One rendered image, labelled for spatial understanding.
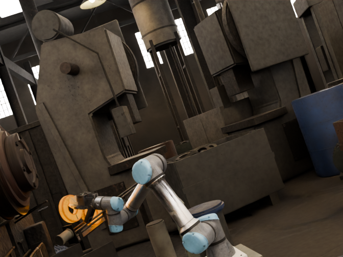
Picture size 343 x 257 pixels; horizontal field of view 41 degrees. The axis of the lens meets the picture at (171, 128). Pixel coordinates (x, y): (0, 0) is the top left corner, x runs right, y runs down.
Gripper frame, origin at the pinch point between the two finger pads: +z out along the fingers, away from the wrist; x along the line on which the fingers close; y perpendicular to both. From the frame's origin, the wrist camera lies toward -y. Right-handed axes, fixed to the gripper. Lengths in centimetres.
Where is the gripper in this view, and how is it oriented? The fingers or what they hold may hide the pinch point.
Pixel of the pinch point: (70, 205)
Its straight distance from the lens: 268.6
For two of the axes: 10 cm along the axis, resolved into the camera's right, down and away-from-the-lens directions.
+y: -1.1, -9.9, -1.2
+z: -8.8, 0.4, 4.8
